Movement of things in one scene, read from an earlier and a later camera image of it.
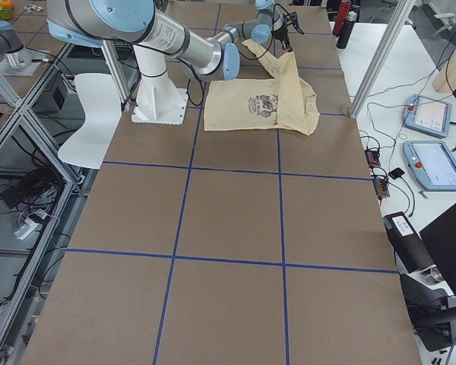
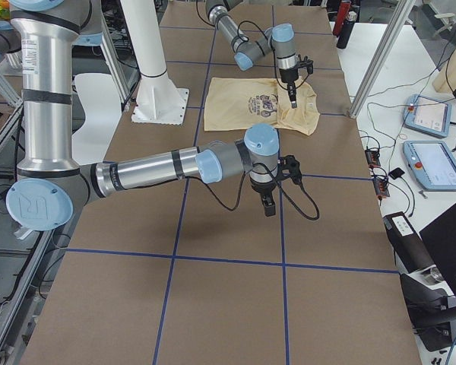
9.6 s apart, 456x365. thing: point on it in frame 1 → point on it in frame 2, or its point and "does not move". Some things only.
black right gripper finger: (286, 44) → (269, 204)
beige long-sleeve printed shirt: (285, 102) does not move
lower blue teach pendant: (435, 166) does not move
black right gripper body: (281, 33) → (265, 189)
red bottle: (342, 15) does not move
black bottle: (347, 26) does not move
